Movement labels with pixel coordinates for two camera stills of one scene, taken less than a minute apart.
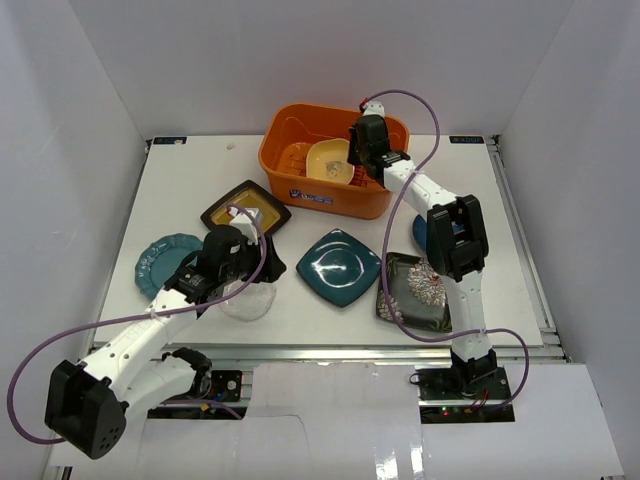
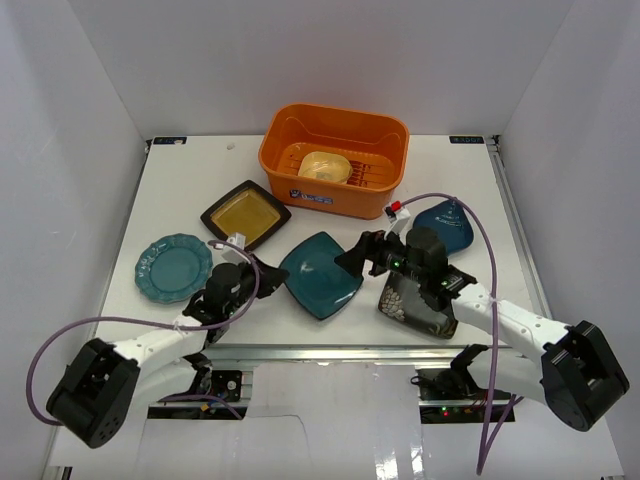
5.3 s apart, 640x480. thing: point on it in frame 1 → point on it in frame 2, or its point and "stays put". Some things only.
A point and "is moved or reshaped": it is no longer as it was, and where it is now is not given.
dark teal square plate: [340, 267] is moved or reshaped
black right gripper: [352, 158] → [376, 246]
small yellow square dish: [327, 159] is moved or reshaped
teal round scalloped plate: [160, 259] stays put
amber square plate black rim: [269, 211] stays put
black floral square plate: [417, 291] stays put
